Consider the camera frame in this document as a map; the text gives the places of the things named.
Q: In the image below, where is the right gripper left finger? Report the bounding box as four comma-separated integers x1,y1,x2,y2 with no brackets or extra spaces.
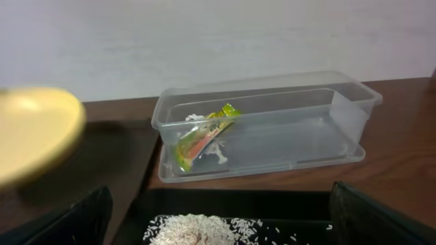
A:
1,186,113,245

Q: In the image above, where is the rice food waste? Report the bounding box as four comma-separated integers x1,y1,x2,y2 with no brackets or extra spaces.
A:
142,213,334,245

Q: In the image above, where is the black food waste tray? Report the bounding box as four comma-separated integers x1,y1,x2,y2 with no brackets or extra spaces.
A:
113,189,337,244

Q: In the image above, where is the dark brown serving tray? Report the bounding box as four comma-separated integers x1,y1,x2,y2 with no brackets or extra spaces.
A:
1,120,158,236

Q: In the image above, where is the clear plastic waste bin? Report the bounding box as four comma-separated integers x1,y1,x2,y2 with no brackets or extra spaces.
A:
151,71,383,183

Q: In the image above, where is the green snack wrapper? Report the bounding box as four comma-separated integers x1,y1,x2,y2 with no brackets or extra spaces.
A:
172,103,240,172

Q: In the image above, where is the yellow round plate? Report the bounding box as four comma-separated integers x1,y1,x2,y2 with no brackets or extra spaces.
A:
1,87,87,189

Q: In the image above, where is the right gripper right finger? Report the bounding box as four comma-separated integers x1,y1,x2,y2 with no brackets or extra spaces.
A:
330,182,435,245

